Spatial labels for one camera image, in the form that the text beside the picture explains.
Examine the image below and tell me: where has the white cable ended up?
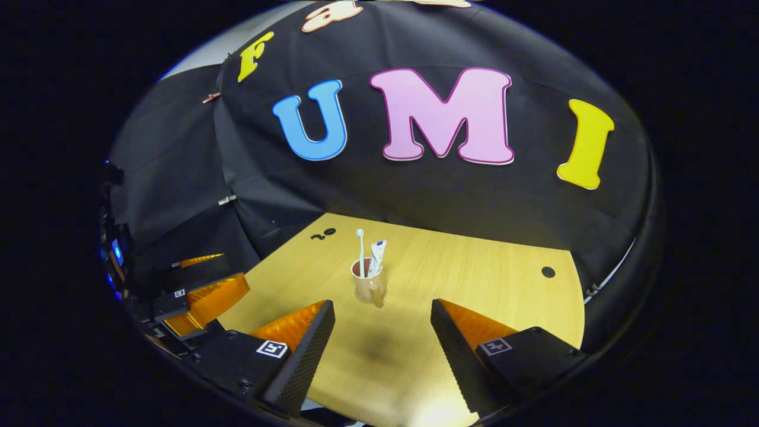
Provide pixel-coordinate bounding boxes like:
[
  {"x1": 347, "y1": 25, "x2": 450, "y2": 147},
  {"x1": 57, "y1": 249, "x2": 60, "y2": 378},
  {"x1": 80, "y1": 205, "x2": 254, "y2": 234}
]
[{"x1": 583, "y1": 237, "x2": 636, "y2": 305}]

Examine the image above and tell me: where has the wooden desktop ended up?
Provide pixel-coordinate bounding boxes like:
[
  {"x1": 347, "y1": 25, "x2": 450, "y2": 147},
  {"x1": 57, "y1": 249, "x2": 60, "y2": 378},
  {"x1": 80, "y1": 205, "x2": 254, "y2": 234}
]
[{"x1": 216, "y1": 212, "x2": 586, "y2": 427}]

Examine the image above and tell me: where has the white toothpaste tube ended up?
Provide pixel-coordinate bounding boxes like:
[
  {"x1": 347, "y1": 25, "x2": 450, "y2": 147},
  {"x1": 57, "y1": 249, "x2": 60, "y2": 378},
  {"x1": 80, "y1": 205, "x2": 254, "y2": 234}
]
[{"x1": 368, "y1": 240, "x2": 388, "y2": 278}]

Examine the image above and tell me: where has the black backdrop cloth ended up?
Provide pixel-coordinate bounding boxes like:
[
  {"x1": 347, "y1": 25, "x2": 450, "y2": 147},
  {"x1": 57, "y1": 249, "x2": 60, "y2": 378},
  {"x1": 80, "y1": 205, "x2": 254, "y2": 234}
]
[{"x1": 107, "y1": 0, "x2": 659, "y2": 356}]

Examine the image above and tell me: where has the beige cup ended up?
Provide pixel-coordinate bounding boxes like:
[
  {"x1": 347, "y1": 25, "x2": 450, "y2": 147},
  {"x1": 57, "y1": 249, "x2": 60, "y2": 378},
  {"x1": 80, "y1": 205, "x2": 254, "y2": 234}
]
[{"x1": 351, "y1": 257, "x2": 388, "y2": 308}]

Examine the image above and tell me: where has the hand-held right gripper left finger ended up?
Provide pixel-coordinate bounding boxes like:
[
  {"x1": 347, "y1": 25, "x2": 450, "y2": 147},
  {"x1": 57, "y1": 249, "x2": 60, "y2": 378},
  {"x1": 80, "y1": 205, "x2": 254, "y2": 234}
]
[{"x1": 187, "y1": 299, "x2": 336, "y2": 419}]

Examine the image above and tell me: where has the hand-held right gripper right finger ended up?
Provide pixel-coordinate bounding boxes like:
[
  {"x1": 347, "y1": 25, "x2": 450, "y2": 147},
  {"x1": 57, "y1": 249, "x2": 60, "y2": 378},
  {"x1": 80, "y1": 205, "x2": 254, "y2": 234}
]
[{"x1": 430, "y1": 298, "x2": 589, "y2": 418}]

